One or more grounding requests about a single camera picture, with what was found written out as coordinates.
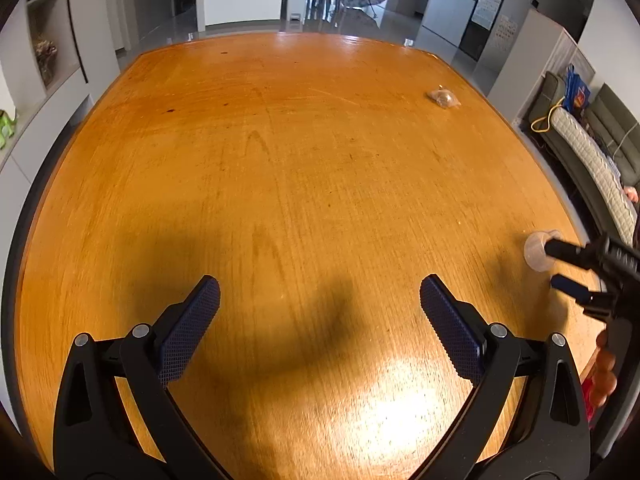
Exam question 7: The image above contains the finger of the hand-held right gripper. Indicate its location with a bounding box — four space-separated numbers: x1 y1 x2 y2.
550 274 606 307
545 237 608 268

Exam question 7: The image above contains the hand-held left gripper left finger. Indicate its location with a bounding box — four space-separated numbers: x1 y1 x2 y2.
52 275 226 480

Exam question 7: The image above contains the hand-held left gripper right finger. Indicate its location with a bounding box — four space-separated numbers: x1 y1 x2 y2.
415 274 592 480

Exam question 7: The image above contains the clear plastic cup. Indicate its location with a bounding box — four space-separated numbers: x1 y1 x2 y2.
524 229 563 273

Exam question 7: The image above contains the person's right hand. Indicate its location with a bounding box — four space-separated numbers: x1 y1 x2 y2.
596 329 619 407

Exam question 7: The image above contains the grey quilted blanket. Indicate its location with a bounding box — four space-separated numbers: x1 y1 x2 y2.
547 108 640 246

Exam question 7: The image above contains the red cloth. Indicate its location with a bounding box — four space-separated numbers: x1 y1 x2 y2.
582 377 598 421

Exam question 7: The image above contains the dark green sofa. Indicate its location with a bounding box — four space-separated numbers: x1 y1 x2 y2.
527 71 640 248

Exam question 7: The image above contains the blue bag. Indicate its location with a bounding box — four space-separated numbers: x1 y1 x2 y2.
562 64 592 111

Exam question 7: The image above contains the small clear wrapper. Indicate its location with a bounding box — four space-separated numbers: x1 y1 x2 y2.
426 87 460 109

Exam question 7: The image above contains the white low cabinet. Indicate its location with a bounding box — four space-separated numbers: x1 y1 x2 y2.
487 7 596 121

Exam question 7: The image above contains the white shelf cabinet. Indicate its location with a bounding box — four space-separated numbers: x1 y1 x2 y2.
421 0 483 47

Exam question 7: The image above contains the green toy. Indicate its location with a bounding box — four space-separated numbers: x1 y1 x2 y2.
0 109 18 148

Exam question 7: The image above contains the brown dried decoration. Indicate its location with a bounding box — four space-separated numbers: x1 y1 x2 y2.
34 40 58 86

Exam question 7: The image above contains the yellow cable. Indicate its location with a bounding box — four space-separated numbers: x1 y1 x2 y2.
530 105 563 133

